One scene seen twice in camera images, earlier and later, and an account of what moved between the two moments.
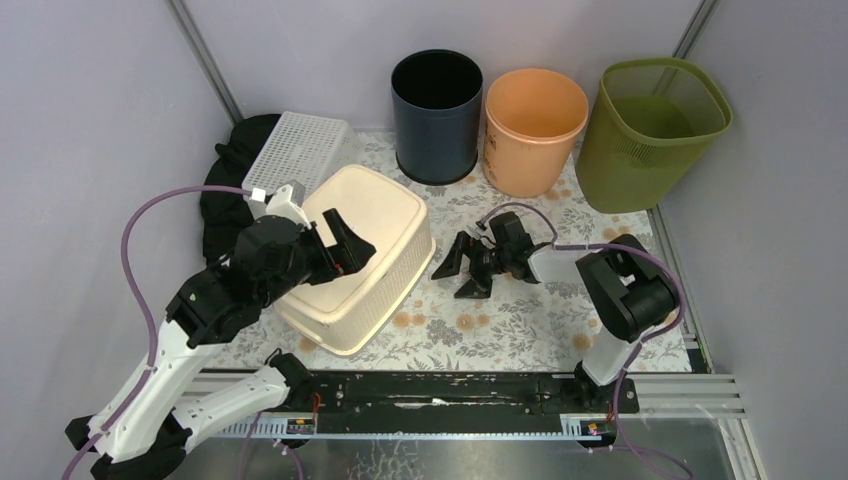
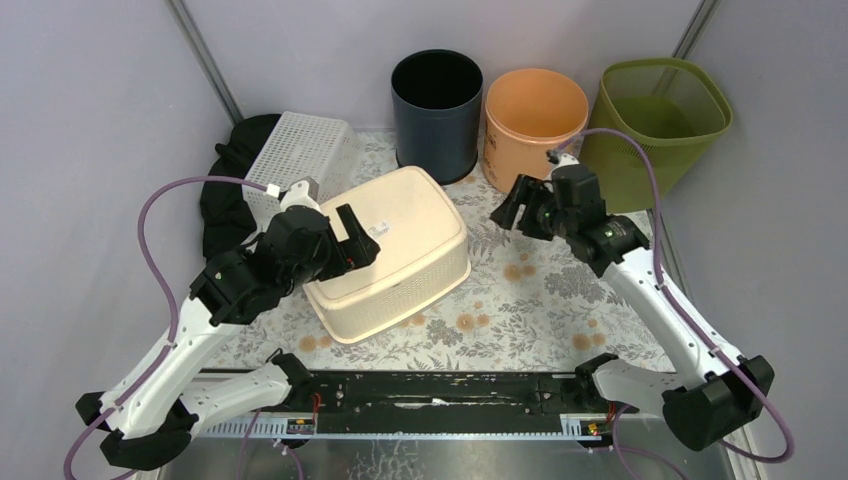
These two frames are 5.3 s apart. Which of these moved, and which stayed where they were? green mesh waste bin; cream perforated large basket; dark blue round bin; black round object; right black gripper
Moved: cream perforated large basket; right black gripper
Stayed: black round object; dark blue round bin; green mesh waste bin
